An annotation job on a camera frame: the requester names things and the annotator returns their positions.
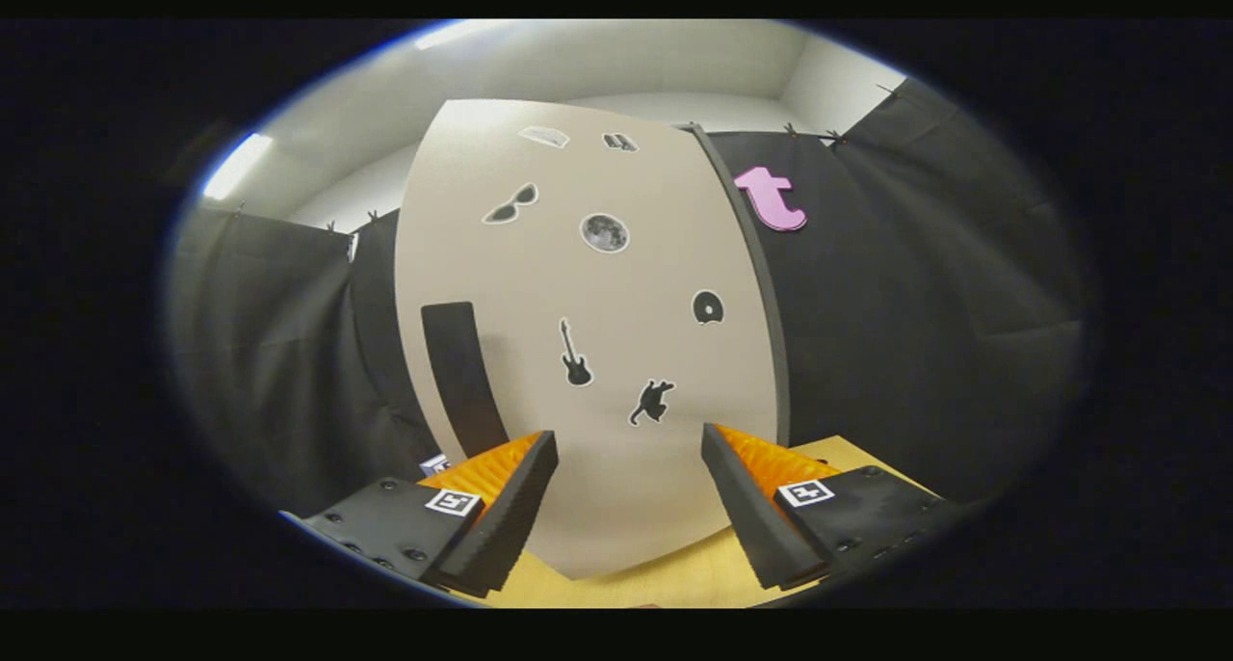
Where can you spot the dark blue boxes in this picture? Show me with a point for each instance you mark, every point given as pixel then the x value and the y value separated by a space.
pixel 435 466

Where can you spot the grey cabinet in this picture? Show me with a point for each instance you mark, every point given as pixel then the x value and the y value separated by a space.
pixel 761 285

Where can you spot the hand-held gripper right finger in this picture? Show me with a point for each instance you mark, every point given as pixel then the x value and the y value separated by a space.
pixel 747 507

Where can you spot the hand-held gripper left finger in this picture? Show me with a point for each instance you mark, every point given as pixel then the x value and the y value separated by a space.
pixel 511 507

